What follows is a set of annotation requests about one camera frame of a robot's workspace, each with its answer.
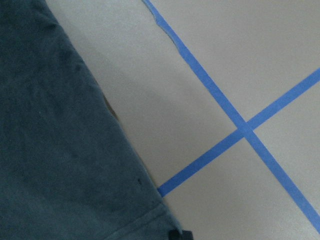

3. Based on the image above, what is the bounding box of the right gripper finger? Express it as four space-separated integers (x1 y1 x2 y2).
168 229 194 240

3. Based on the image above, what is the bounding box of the blue tape strip lengthwise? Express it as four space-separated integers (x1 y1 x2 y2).
143 0 320 231

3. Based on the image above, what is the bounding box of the blue tape strip crosswise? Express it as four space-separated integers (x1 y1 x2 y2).
158 69 320 197

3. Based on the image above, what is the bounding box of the black graphic t-shirt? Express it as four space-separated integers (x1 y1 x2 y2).
0 0 182 240

